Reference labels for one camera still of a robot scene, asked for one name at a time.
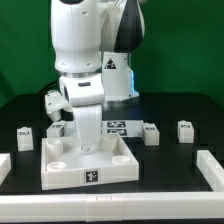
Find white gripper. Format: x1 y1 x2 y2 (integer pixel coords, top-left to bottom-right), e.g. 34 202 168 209
59 75 105 152

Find white square table top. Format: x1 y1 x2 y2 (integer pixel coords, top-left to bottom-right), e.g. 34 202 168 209
41 134 139 190

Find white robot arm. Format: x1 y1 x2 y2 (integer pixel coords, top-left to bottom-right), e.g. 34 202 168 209
51 0 145 152

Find white fiducial marker sheet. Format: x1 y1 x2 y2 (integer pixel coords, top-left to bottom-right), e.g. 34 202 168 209
102 120 144 137

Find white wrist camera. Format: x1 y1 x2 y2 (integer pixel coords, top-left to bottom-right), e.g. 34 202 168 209
45 91 72 122

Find black cables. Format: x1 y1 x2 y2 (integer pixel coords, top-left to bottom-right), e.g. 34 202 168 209
39 79 62 96

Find white U-shaped obstacle wall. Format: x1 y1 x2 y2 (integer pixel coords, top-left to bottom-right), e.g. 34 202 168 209
0 150 224 223

